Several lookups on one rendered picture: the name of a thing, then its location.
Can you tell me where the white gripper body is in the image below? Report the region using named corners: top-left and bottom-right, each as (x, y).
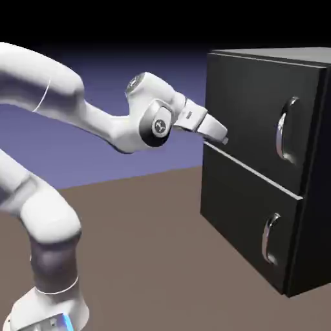
top-left (195, 114), bottom-right (229, 144)

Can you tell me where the black cabinet door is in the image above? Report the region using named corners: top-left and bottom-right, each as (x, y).
top-left (200, 144), bottom-right (303, 294)
top-left (203, 52), bottom-right (326, 197)

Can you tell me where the black cabinet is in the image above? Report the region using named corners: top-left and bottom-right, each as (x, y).
top-left (200, 47), bottom-right (331, 299)

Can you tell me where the curved silver handle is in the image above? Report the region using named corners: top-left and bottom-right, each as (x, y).
top-left (275, 96), bottom-right (300, 165)
top-left (261, 212), bottom-right (282, 266)

